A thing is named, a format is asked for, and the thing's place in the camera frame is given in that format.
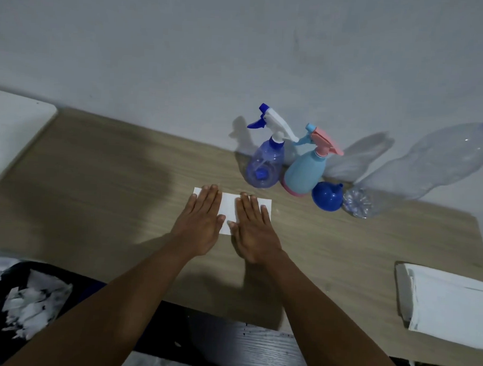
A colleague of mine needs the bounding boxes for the person's right hand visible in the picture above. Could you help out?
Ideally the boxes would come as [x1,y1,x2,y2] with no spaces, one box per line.
[225,192,286,267]

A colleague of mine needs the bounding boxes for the person's left hand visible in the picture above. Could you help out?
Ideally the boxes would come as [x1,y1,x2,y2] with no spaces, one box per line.
[169,182,228,258]

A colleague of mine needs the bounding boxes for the white paper sheet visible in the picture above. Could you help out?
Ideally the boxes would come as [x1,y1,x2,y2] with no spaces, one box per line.
[191,187,273,238]

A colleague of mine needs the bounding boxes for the person's left forearm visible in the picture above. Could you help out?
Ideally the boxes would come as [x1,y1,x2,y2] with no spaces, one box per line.
[2,229,203,366]

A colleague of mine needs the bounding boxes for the person's right forearm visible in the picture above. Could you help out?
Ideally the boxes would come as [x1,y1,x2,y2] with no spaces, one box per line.
[254,249,417,366]

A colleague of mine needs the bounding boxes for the clear blue spray bottle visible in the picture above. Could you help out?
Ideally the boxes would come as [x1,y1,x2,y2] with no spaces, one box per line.
[244,102,301,190]

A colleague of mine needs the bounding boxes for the light blue pink spray bottle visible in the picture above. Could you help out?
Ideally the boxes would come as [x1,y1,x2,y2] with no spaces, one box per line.
[281,122,345,199]

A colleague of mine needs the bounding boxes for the blue plastic funnel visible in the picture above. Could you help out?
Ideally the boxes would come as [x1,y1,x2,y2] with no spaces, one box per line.
[311,181,345,213]

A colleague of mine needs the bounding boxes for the black wooden stool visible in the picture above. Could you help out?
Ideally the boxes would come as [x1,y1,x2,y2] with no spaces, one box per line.
[133,299,317,366]

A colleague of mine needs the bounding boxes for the clear plastic bottle blue cap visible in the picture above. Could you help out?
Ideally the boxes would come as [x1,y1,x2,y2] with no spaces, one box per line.
[342,105,483,224]

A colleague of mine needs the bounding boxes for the pile of white paper scraps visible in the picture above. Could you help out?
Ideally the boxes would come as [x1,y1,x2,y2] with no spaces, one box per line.
[1,268,74,343]

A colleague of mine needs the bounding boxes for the white side table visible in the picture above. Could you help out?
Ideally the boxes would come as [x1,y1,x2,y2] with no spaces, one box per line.
[0,88,59,199]

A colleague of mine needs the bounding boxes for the stack of white paper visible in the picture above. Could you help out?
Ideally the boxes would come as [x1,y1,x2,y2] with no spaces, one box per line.
[391,261,483,352]

